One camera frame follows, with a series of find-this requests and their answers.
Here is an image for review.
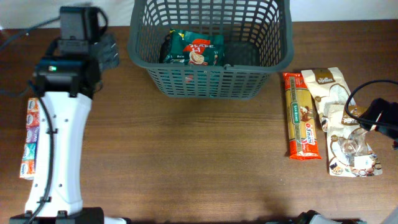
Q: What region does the green Nescafe coffee bag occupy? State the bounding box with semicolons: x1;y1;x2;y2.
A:
159;29;224;66

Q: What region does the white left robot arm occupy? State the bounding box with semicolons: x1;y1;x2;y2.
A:
9;6;129;223

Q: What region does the beige Pantree pouch upper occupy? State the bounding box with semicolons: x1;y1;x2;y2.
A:
301;67;351;132

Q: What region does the multicolour tissue pack strip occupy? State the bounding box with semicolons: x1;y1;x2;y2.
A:
19;98;40;180

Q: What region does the San Remo spaghetti packet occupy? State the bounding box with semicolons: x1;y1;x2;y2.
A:
283;72;322;161

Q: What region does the grey plastic basket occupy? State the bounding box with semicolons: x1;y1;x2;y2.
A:
127;0;294;100

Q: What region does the beige Pantree mushroom pouch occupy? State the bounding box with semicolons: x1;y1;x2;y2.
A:
326;105;382;177

